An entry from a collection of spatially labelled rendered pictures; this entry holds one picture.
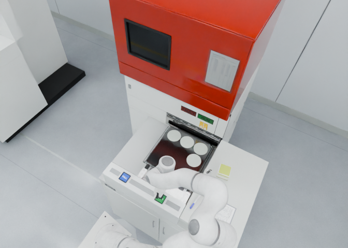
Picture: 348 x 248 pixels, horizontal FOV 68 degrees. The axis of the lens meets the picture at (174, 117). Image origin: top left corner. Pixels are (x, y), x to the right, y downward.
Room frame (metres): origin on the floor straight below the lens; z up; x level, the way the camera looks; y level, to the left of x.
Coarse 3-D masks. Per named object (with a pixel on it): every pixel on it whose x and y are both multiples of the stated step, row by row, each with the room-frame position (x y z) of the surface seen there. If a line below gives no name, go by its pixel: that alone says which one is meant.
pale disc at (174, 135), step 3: (168, 132) 1.09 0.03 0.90; (171, 132) 1.09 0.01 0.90; (174, 132) 1.09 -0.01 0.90; (177, 132) 1.09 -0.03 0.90; (168, 135) 1.06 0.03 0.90; (171, 135) 1.06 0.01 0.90; (174, 135) 1.06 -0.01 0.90; (177, 135) 1.07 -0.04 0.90; (180, 135) 1.07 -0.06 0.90; (168, 138) 1.03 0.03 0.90; (171, 138) 1.03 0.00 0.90; (174, 138) 1.04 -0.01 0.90; (177, 138) 1.04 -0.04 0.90
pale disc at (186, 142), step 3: (183, 138) 1.04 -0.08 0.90; (186, 138) 1.05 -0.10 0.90; (189, 138) 1.05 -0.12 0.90; (180, 141) 1.01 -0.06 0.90; (183, 141) 1.02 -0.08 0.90; (186, 141) 1.02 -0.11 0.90; (189, 141) 1.02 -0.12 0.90; (192, 141) 1.02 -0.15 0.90; (183, 144) 0.99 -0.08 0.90; (186, 144) 0.99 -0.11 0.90; (189, 144) 0.99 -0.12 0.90; (192, 144) 1.00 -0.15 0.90; (186, 147) 0.97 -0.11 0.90; (189, 147) 0.97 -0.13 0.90
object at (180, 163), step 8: (176, 128) 1.13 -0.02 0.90; (184, 136) 1.06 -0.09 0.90; (192, 136) 1.07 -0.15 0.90; (160, 144) 0.97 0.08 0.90; (168, 144) 0.98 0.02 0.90; (176, 144) 0.98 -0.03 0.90; (208, 144) 1.01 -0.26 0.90; (152, 152) 0.91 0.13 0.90; (160, 152) 0.91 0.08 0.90; (168, 152) 0.92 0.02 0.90; (176, 152) 0.92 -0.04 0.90; (184, 152) 0.93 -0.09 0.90; (192, 152) 0.93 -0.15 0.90; (208, 152) 0.94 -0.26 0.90; (152, 160) 0.85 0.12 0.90; (176, 160) 0.86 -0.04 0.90; (184, 160) 0.87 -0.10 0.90; (176, 168) 0.80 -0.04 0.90; (192, 168) 0.81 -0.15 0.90
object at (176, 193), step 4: (144, 176) 0.73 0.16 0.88; (144, 180) 0.70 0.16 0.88; (176, 188) 0.67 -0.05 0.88; (168, 192) 0.64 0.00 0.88; (172, 192) 0.64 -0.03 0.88; (176, 192) 0.64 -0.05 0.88; (180, 192) 0.64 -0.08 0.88; (176, 196) 0.61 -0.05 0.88; (180, 196) 0.62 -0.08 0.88; (180, 200) 0.59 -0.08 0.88
